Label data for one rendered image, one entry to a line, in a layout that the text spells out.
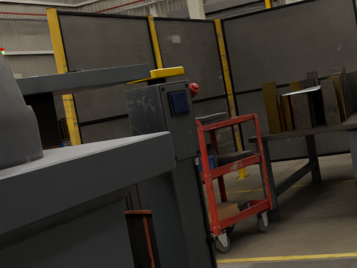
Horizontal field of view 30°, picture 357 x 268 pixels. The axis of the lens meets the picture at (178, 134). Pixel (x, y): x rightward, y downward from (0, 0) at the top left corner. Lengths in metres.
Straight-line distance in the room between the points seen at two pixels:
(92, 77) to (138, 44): 5.79
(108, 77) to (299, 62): 7.29
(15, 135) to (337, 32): 7.68
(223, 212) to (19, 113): 4.49
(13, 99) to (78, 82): 0.46
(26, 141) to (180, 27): 7.16
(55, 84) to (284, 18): 7.41
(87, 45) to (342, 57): 3.31
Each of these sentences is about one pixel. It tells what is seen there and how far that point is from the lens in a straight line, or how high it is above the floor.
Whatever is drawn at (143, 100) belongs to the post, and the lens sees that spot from 0.92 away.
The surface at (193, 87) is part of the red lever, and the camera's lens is 1.03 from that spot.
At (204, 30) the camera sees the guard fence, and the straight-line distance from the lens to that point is 8.00.
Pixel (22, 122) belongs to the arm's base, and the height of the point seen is 1.12.
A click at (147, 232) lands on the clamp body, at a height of 0.91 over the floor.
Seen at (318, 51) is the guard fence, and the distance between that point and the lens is 7.99.
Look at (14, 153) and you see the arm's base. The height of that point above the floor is 1.11.
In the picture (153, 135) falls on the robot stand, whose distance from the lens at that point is 0.33.
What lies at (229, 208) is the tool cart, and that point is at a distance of 4.82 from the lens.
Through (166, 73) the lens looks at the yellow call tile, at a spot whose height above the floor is 1.15.
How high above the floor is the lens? 1.12
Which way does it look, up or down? 3 degrees down
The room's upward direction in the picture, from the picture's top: 10 degrees counter-clockwise
